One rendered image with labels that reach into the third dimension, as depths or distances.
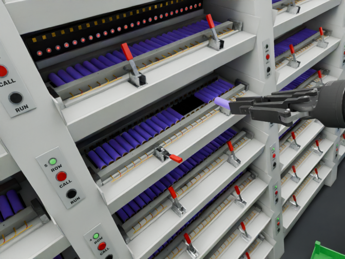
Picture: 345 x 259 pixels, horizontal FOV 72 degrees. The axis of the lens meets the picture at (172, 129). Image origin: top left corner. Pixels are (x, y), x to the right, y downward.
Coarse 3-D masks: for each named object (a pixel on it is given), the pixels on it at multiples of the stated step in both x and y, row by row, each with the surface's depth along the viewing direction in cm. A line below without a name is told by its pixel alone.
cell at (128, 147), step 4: (120, 136) 65; (116, 140) 65; (120, 140) 64; (124, 140) 64; (120, 144) 64; (124, 144) 63; (128, 144) 62; (124, 148) 63; (128, 148) 62; (132, 148) 62; (128, 152) 62
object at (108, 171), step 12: (240, 84) 82; (228, 96) 78; (204, 108) 73; (192, 120) 69; (204, 120) 71; (168, 132) 65; (144, 144) 62; (168, 144) 64; (132, 156) 59; (108, 168) 56; (120, 168) 58; (132, 168) 58
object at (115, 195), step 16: (224, 80) 89; (240, 80) 84; (256, 80) 80; (240, 96) 81; (160, 112) 75; (208, 128) 70; (224, 128) 74; (176, 144) 65; (192, 144) 65; (96, 176) 54; (128, 176) 57; (144, 176) 58; (160, 176) 62; (112, 192) 54; (128, 192) 55; (112, 208) 54
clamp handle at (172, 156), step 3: (162, 150) 60; (162, 153) 60; (165, 153) 59; (168, 153) 59; (168, 156) 58; (171, 156) 57; (174, 156) 57; (177, 156) 57; (171, 159) 57; (174, 159) 56; (177, 159) 55; (180, 159) 55
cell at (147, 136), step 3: (135, 126) 68; (138, 126) 68; (135, 129) 68; (138, 129) 67; (141, 129) 67; (138, 132) 67; (141, 132) 66; (144, 132) 66; (141, 135) 66; (144, 135) 65; (147, 135) 65; (150, 135) 65; (144, 138) 65; (147, 138) 64
